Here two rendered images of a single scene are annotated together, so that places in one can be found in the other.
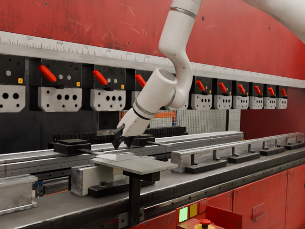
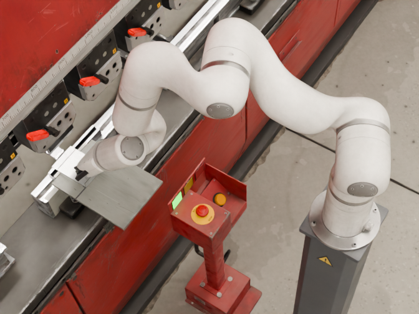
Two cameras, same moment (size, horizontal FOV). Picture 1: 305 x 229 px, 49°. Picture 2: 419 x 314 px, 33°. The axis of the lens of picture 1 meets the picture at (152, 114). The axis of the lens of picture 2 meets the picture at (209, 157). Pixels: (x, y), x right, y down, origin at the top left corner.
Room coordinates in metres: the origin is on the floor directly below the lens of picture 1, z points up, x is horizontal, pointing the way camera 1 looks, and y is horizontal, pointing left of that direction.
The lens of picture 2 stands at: (0.14, -0.16, 2.69)
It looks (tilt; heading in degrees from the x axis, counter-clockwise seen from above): 58 degrees down; 356
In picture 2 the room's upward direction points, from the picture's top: 5 degrees counter-clockwise
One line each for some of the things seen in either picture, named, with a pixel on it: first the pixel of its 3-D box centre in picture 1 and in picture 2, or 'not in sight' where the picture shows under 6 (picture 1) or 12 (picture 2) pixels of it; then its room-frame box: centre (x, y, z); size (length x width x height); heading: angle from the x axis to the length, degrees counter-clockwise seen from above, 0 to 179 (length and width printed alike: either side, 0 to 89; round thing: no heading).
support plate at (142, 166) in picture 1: (133, 163); (106, 183); (1.17, 0.06, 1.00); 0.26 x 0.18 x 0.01; 47
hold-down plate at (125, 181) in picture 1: (123, 185); (98, 177); (1.27, 0.10, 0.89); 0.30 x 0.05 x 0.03; 137
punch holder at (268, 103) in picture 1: (265, 96); not in sight; (2.28, -0.77, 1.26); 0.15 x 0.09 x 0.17; 137
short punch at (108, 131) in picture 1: (107, 122); (57, 133); (1.28, 0.17, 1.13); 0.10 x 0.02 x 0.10; 137
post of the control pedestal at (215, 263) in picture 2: not in sight; (213, 253); (1.19, -0.22, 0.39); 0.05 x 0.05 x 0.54; 48
